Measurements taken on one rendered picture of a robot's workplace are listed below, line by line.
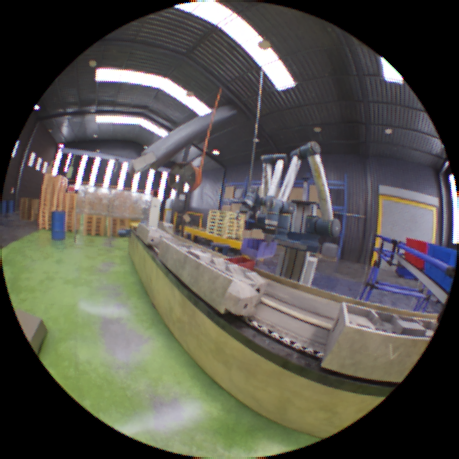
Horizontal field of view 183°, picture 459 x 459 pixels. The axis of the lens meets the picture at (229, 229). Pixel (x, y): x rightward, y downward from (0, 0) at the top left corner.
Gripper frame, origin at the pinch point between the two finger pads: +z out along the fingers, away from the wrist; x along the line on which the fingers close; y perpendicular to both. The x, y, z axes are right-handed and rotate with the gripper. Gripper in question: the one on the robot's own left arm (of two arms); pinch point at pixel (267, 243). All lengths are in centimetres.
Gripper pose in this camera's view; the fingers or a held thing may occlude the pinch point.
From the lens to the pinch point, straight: 125.1
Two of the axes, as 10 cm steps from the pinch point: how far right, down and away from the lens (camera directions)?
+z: -1.5, 9.9, 0.6
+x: 7.1, 1.5, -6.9
